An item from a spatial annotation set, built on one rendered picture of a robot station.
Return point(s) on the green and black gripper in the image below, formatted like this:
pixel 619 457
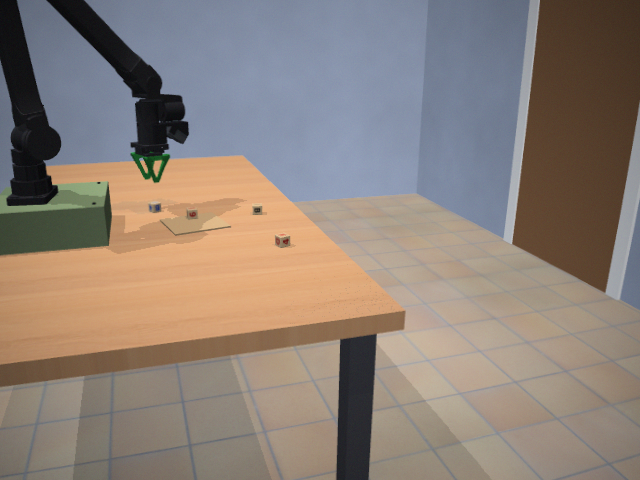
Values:
pixel 145 144

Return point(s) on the beige flat mat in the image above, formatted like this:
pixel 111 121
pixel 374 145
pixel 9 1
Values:
pixel 205 222

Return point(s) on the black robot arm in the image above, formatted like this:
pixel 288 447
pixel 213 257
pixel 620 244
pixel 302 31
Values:
pixel 36 141

